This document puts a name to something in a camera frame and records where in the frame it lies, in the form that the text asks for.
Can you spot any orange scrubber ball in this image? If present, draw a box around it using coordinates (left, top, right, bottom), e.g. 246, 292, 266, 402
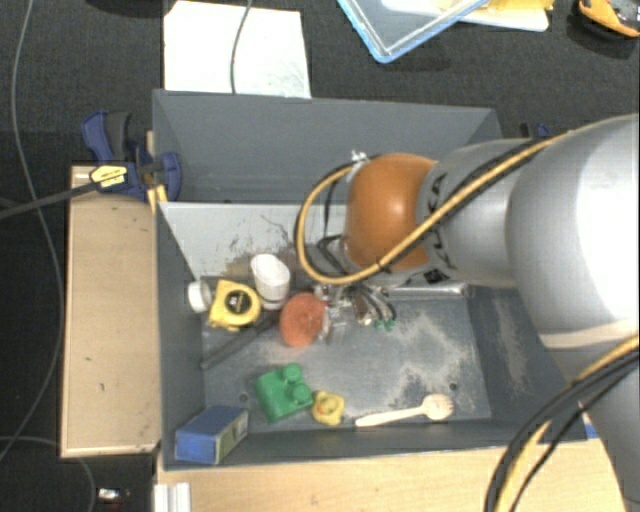
278, 292, 330, 349

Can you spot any white paper cup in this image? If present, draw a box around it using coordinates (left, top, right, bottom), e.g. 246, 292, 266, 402
249, 253, 292, 312

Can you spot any yellow rubber duck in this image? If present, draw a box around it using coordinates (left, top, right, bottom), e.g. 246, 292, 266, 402
310, 390, 347, 427

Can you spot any green toy block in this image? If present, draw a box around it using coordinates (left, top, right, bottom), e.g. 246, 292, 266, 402
254, 363, 315, 424

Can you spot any black stick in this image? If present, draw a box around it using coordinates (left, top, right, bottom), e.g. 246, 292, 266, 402
199, 314, 277, 372

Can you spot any yellow tape measure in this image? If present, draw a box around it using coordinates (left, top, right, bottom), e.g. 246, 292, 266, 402
206, 279, 263, 334

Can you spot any pale wooden spork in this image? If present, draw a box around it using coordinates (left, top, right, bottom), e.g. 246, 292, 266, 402
354, 393, 456, 429

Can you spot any small white bottle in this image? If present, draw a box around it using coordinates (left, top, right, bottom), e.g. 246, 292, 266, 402
187, 279, 215, 315

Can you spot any blue box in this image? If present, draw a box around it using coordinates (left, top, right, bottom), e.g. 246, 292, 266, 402
174, 404, 250, 466

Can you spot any grey metal bin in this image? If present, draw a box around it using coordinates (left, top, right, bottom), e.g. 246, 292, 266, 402
151, 88, 591, 471

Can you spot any pale wood board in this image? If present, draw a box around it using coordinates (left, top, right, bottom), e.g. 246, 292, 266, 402
59, 164, 164, 459

